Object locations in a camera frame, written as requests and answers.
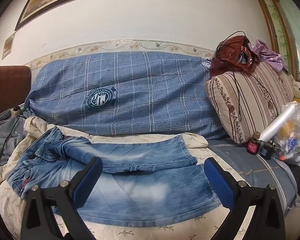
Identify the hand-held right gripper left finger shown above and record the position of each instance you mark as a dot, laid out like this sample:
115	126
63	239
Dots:
88	173

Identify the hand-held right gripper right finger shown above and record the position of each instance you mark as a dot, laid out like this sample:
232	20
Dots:
218	180

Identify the light blue denim pants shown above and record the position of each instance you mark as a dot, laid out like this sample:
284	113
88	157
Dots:
130	180

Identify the dark red small jar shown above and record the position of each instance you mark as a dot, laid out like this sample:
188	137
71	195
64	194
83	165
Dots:
253	146

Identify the dark blue small jar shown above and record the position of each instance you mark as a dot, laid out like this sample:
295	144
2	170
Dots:
267	150

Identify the cream leaf print blanket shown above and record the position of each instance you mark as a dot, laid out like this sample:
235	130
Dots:
20	205

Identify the roll of clear plastic bags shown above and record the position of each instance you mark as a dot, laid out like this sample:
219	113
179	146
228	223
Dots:
277	122

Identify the clear plastic bag of items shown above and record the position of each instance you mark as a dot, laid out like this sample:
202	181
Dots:
293	140

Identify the beige striped floral cushion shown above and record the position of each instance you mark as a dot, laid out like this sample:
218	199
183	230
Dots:
250	100

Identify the blue plaid bolster pillow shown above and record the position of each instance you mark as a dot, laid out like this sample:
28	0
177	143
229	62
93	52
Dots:
130	92

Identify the grey patterned cloth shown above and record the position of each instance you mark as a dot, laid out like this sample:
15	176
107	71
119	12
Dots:
2	137

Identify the brown wooden headboard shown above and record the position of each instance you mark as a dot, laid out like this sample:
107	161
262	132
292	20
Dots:
7	90

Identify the brown translucent plastic bag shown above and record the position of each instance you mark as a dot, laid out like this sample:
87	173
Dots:
230	55

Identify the purple cloth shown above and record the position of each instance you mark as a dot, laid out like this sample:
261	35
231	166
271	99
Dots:
270	53

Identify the small wall sticker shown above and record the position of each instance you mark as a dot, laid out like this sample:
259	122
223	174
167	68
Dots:
8	45

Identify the wooden window frame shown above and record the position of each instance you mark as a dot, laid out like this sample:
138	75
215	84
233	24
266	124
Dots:
272	17

